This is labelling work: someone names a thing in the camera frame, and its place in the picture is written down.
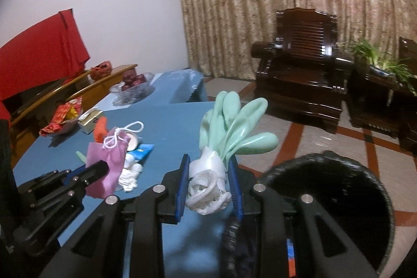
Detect beige patterned curtain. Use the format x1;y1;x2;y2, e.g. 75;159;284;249
169;0;414;83

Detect small red patterned bag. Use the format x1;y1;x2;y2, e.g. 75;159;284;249
90;61;113;81

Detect potted green plant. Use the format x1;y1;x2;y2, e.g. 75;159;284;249
347;39;417;96

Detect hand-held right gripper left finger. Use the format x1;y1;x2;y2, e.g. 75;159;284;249
39;153;191;278

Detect pink drawstring pouch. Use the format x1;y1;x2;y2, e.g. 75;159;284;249
85;121;144;199

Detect green tissue pack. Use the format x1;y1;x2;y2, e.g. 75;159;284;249
78;108;105;134

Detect wooden chair backs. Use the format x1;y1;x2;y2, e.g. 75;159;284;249
8;70;93;168

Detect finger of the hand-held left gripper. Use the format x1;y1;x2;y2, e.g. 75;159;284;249
62;160;110;200
46;166;86;184

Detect dark wooden side table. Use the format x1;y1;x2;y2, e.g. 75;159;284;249
345;61;417;138

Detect blue tablecloth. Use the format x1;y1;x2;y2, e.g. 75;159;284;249
13;70;240;278

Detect light wooden chair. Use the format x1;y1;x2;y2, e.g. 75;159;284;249
67;64;139;111

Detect black round bin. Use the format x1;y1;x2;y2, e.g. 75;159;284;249
222;151;396;278

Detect red cloth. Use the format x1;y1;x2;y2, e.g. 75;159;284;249
0;8;91;129

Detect red snack packet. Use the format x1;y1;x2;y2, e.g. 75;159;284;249
39;96;83;137

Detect pale green rubber glove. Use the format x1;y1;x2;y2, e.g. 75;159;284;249
185;91;279;217

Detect crumpled white tissue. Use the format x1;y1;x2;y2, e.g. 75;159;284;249
117;156;145;193

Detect red plastic bag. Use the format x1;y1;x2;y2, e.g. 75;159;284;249
94;117;109;143

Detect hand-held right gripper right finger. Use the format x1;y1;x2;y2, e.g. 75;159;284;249
227;158;382;278

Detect white blue paper package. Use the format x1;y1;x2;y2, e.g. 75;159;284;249
125;132;141;151

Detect blue packet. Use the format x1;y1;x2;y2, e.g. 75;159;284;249
128;144;155;163

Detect glass fruit bowl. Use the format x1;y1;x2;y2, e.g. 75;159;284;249
110;72;155;103

